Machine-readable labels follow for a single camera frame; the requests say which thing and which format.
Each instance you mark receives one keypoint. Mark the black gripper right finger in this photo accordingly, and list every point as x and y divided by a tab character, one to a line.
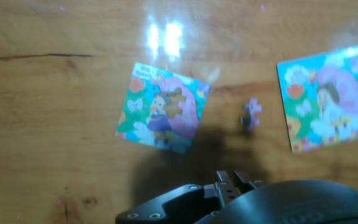
244	179

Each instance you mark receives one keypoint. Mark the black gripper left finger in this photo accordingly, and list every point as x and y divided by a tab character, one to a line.
176	203

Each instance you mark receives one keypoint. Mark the pink jigsaw piece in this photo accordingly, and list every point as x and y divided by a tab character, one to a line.
252	113

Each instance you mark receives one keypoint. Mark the butterfly puzzle tray board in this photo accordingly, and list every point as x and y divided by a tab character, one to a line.
306	124

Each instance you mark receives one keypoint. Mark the assembled butterfly jigsaw puzzle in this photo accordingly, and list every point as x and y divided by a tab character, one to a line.
135	124

